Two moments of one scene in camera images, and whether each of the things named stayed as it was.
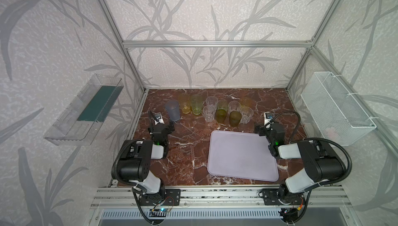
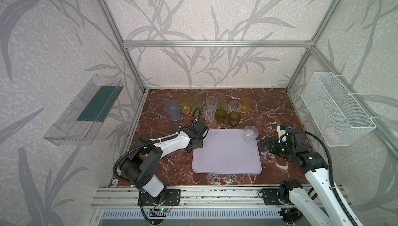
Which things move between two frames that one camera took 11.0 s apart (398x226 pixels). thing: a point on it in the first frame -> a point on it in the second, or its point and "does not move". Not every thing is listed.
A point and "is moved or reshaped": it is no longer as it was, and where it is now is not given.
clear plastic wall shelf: (79, 122) does not move
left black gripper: (160, 125) -> (196, 142)
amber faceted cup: (246, 102) does not move
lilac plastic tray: (243, 154) is moved or reshaped
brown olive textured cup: (235, 117) does not move
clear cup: (233, 106) does not move
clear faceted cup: (246, 112) -> (251, 132)
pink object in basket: (331, 132) does not move
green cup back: (222, 104) does not move
